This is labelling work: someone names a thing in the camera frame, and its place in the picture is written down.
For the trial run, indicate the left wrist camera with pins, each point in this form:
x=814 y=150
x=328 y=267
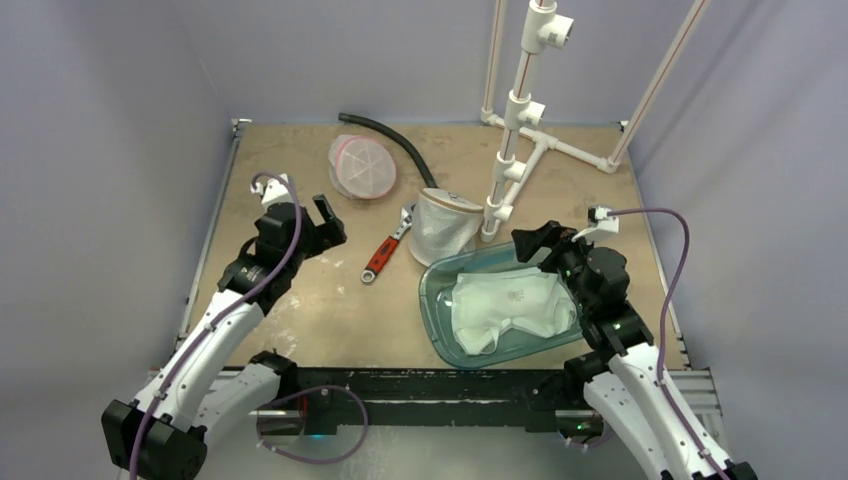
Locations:
x=273 y=191

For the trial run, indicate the white cloth garment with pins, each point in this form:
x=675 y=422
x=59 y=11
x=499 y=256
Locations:
x=484 y=306

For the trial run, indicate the white PVC pipe rack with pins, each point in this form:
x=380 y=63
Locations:
x=523 y=144

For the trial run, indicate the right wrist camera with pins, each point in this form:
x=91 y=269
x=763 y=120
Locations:
x=602 y=224

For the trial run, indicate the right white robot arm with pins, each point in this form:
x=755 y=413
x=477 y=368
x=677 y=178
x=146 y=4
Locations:
x=624 y=378

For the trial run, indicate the teal plastic bin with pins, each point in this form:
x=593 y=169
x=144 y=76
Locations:
x=435 y=292

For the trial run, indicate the red handled adjustable wrench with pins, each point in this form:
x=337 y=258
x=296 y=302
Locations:
x=384 y=252

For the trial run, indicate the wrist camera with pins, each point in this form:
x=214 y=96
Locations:
x=273 y=191
x=602 y=224

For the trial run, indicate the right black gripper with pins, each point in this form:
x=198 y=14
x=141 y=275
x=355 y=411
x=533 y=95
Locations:
x=553 y=248

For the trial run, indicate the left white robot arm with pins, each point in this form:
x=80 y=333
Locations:
x=167 y=430

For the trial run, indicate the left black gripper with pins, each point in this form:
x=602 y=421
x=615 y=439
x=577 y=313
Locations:
x=326 y=235

